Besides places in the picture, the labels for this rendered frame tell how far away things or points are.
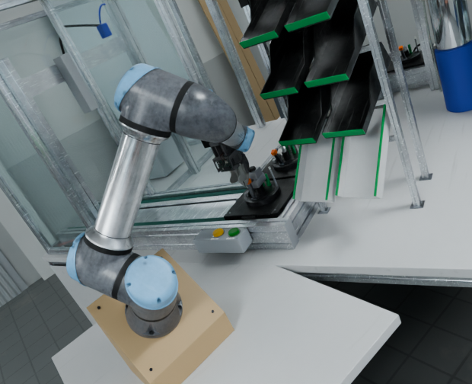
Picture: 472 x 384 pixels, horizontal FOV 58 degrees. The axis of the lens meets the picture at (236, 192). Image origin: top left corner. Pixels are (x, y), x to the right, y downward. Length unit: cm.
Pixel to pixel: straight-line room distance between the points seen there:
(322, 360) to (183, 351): 35
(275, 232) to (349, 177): 30
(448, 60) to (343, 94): 70
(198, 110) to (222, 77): 459
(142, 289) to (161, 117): 38
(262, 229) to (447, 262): 58
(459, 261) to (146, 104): 86
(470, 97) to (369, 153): 78
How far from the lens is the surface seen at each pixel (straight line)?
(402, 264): 126
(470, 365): 212
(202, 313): 121
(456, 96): 204
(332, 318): 116
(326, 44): 135
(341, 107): 135
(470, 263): 123
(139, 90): 92
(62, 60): 234
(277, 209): 148
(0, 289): 478
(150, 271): 100
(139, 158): 95
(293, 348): 113
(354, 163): 137
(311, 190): 141
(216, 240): 149
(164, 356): 118
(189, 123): 89
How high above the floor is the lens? 165
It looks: 23 degrees down
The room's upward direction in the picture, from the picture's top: 25 degrees counter-clockwise
